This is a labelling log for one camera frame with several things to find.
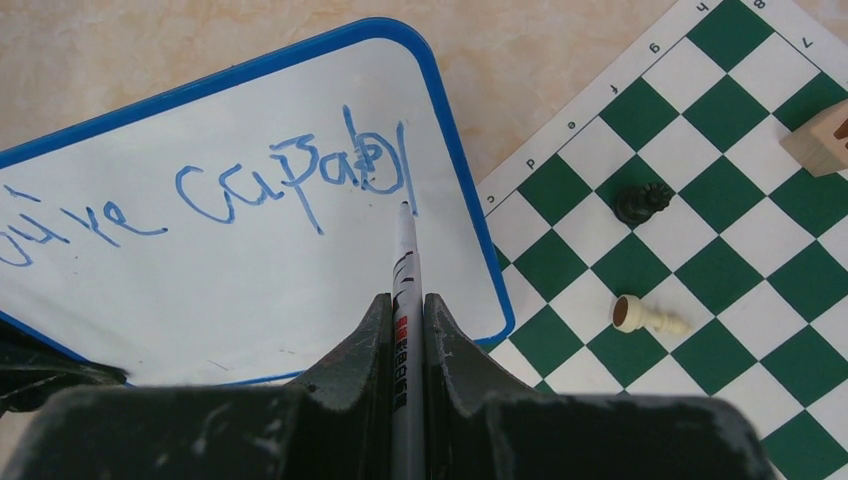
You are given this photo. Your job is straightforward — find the white chess pawn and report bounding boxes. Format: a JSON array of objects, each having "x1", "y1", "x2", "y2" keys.
[{"x1": 611, "y1": 294, "x2": 692, "y2": 335}]

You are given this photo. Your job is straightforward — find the green white chessboard mat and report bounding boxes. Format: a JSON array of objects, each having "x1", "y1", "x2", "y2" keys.
[{"x1": 478, "y1": 1, "x2": 847, "y2": 479}]

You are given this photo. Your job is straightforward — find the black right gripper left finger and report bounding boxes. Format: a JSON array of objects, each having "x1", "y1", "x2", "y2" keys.
[{"x1": 2, "y1": 294, "x2": 392, "y2": 479}]

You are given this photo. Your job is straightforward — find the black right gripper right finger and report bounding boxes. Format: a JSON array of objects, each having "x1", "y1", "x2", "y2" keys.
[{"x1": 423, "y1": 294, "x2": 774, "y2": 479}]

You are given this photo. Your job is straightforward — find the black chess piece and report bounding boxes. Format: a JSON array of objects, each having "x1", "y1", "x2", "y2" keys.
[{"x1": 613, "y1": 182, "x2": 675, "y2": 227}]

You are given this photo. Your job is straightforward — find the blue marker pen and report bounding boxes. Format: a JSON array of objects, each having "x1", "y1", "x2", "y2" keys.
[{"x1": 390, "y1": 201, "x2": 426, "y2": 479}]

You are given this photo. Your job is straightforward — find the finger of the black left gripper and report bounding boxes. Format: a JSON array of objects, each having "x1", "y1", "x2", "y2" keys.
[{"x1": 1, "y1": 321, "x2": 127, "y2": 414}]

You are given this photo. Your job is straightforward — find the small wooden cylinder piece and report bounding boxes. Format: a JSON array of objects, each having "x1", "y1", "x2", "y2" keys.
[{"x1": 780, "y1": 100, "x2": 847, "y2": 177}]

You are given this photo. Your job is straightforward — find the blue framed whiteboard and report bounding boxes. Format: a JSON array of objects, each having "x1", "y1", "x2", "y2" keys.
[{"x1": 1, "y1": 18, "x2": 516, "y2": 386}]

